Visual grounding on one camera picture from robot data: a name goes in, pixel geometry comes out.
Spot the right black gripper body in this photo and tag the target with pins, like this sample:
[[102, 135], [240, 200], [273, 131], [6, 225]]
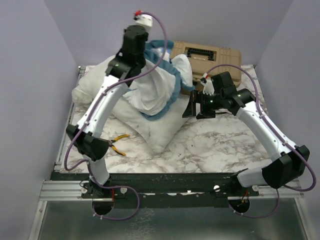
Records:
[[209, 103]]

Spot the tan plastic toolbox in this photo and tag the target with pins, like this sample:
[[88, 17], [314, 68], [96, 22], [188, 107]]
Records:
[[203, 57]]

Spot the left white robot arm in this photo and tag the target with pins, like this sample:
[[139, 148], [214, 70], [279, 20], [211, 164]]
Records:
[[86, 134]]

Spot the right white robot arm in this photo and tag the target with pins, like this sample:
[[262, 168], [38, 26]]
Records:
[[287, 158]]

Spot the yellow handled pliers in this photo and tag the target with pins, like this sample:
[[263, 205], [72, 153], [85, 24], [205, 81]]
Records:
[[116, 147]]

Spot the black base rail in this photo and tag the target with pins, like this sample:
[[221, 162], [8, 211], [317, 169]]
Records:
[[160, 190]]

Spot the white pillow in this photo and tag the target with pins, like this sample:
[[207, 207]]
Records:
[[157, 133]]

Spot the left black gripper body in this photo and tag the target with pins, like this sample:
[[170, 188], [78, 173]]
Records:
[[143, 61]]

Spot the white pillowcase blue trim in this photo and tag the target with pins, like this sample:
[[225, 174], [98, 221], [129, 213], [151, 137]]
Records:
[[153, 94]]

